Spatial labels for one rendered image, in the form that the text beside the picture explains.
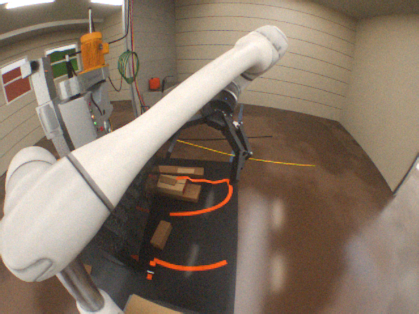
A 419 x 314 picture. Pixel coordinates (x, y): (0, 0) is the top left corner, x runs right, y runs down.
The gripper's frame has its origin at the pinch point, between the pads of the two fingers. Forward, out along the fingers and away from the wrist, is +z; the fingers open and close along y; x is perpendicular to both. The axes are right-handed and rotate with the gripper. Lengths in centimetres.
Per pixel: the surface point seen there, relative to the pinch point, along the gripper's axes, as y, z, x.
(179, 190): -17, -53, -163
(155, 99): 101, -266, -239
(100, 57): 120, -107, -61
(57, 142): 145, -33, -136
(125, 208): 28, -2, -113
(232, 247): -85, 1, -131
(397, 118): -378, -239, 90
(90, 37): 134, -105, -39
